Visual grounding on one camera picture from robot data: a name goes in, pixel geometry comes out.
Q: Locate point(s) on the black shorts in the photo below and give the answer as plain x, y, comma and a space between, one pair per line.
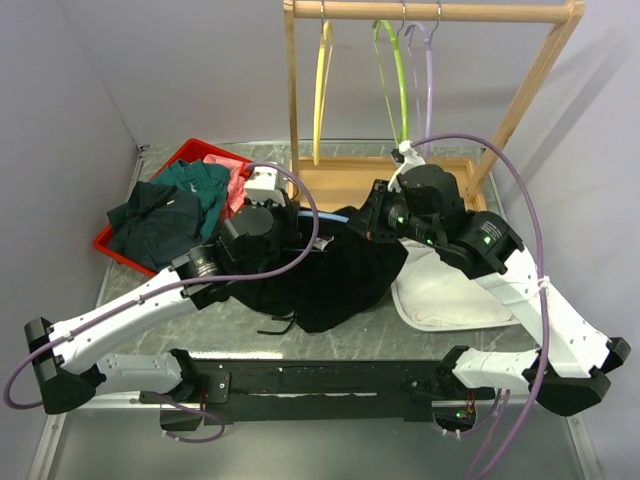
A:
346, 276

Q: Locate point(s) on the wooden clothes rack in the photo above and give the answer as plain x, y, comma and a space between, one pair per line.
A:
344, 174

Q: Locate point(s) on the blue plastic hanger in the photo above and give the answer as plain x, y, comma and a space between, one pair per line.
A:
325, 217

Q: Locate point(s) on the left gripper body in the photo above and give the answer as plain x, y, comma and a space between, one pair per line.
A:
283, 229

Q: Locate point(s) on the purple plastic hanger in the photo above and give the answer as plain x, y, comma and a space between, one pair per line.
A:
424, 100

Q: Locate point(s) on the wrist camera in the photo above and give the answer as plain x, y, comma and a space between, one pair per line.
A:
263, 185
405, 158

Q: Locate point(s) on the yellow plastic hanger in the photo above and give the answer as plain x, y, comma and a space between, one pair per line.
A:
324, 58

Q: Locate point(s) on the red plastic tray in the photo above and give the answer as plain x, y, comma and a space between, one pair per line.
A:
192, 150

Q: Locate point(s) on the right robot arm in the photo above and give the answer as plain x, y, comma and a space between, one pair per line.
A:
567, 372

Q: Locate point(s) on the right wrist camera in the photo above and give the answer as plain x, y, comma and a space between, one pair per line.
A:
405, 158

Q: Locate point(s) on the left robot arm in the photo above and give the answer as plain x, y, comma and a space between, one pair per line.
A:
75, 360

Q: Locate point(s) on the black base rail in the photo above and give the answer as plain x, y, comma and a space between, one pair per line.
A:
243, 390

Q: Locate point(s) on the teal green shorts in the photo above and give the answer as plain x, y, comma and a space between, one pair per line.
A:
208, 182

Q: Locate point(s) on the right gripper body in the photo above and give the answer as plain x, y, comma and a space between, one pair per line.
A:
389, 218

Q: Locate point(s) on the white laundry basket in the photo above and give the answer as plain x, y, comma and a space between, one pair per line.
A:
431, 296

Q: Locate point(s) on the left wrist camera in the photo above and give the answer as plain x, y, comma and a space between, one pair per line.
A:
263, 185

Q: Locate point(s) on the pink garment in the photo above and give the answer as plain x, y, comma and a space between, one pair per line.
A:
236, 185

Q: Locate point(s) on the dark green garment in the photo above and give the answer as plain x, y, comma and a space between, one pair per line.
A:
156, 225

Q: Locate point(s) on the green plastic hanger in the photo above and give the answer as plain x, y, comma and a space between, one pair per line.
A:
400, 133

